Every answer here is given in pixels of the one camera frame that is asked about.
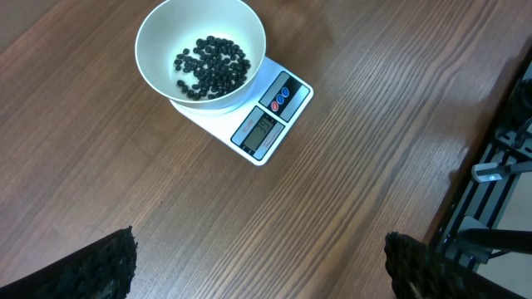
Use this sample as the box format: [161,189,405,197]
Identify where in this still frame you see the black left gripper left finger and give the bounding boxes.
[1,227,137,298]

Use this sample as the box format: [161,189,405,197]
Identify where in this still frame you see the black beans in bowl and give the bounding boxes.
[173,36,252,101]

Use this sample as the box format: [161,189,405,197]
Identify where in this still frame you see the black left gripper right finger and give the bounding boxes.
[384,232,520,299]

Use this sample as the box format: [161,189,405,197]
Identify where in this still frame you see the white bowl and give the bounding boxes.
[135,0,266,110]

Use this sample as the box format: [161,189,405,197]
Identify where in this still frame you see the white digital kitchen scale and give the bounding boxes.
[174,57,313,166]

